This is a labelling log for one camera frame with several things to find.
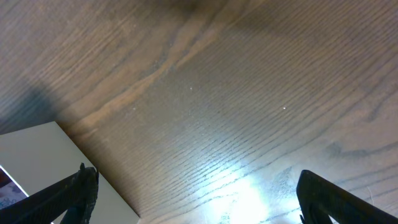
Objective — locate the cream box with pink inside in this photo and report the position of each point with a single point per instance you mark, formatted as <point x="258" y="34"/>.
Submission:
<point x="40" y="156"/>

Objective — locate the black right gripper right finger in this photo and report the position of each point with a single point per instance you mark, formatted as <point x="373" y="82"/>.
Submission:
<point x="322" y="202"/>

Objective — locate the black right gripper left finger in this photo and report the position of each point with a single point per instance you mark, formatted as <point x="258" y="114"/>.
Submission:
<point x="74" y="197"/>

